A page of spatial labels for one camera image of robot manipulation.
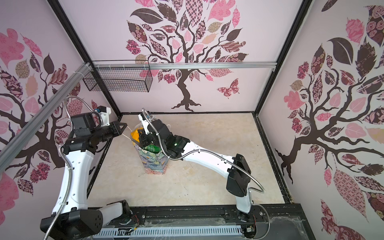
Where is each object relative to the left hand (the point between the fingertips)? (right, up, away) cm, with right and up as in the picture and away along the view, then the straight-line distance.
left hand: (126, 126), depth 72 cm
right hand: (+7, -1, -4) cm, 9 cm away
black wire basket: (-29, +39, +50) cm, 70 cm away
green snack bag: (+11, -12, +4) cm, 17 cm away
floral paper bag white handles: (+13, -19, +4) cm, 23 cm away
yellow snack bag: (+6, -4, -3) cm, 8 cm away
